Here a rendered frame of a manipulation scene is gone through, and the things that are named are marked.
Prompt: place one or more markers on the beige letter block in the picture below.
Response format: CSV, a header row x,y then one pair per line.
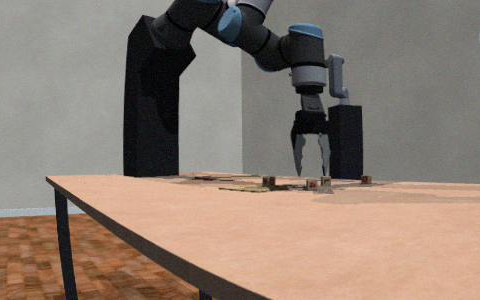
x,y
326,180
268,181
312,184
366,179

